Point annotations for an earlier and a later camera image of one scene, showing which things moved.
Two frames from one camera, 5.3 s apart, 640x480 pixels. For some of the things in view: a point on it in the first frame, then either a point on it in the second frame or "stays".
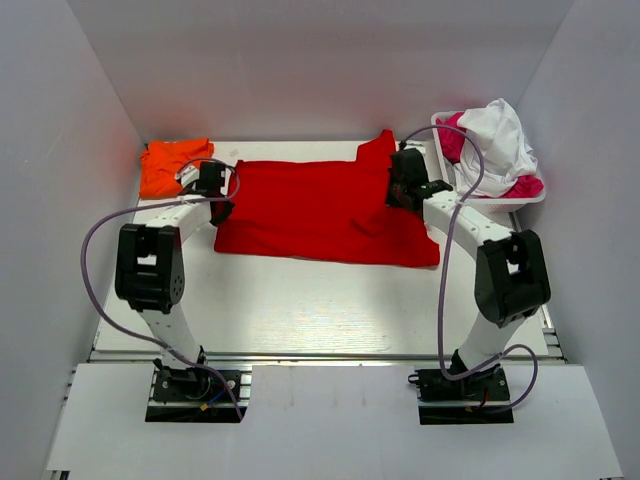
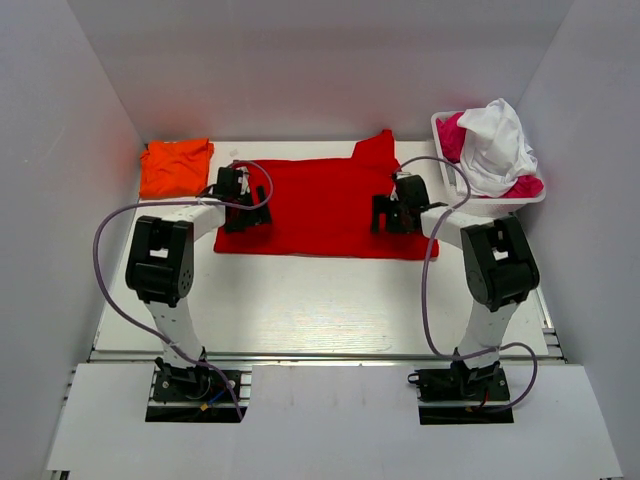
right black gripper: [392, 200] -> [381, 204]
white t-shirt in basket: [507, 155] stays
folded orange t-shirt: [160, 161] stays
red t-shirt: [330, 210] stays
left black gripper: [222, 216] -> [259, 216]
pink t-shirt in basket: [450, 141] stays
